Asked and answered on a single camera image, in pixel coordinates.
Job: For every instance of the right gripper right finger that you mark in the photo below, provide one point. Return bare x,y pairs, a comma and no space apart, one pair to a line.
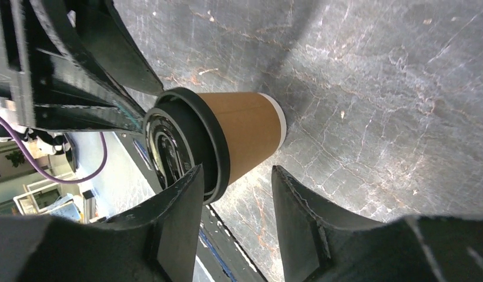
321,241

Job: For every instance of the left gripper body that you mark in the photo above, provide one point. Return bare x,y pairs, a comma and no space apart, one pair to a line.
21,62

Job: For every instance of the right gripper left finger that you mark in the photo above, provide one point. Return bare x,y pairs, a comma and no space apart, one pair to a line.
153,241

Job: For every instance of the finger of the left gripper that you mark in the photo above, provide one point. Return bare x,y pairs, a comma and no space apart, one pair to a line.
105,36
78,94

